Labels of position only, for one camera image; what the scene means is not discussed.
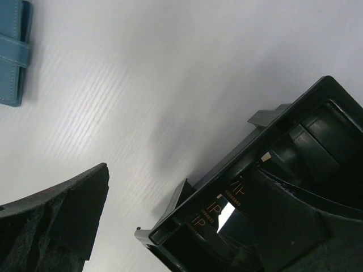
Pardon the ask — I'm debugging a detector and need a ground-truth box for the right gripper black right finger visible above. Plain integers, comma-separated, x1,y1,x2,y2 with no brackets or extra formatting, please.
243,168,362,271

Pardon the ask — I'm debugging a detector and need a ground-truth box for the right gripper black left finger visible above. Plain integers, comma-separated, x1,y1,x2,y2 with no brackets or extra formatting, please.
1,163,109,271

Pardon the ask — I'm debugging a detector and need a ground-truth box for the black VIP cards stack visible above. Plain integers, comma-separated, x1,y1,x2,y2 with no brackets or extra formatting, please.
185,186,258,272

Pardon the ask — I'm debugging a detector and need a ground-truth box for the black three-compartment tray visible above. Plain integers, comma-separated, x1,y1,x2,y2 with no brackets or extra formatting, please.
134,76,362,271

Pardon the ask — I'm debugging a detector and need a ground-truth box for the blue leather card holder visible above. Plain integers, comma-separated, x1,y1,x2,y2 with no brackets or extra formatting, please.
1,0,33,107

